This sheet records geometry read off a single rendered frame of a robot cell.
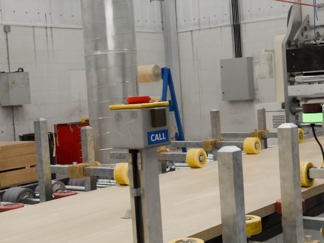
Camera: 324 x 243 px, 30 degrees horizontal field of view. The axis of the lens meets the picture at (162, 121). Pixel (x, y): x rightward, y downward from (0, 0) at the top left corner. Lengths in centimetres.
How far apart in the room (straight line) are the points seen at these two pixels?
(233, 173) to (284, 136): 25
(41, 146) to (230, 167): 117
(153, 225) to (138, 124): 17
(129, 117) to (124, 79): 441
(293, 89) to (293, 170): 285
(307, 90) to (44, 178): 237
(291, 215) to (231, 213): 26
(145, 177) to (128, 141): 6
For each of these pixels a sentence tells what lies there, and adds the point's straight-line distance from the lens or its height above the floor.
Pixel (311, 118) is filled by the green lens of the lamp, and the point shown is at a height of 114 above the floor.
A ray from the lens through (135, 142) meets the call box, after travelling 94.
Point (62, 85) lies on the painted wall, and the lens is 1042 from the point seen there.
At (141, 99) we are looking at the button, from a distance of 95.
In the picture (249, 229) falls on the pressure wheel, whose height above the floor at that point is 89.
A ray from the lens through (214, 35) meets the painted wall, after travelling 1210.
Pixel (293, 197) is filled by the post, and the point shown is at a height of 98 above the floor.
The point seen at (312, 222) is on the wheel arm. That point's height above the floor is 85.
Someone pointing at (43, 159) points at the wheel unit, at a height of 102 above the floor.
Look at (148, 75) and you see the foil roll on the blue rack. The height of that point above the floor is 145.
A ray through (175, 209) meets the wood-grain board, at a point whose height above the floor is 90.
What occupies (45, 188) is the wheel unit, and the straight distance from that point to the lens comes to 225.
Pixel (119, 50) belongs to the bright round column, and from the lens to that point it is 534.
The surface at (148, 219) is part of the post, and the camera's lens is 97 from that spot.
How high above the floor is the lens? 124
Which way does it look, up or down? 3 degrees down
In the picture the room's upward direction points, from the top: 4 degrees counter-clockwise
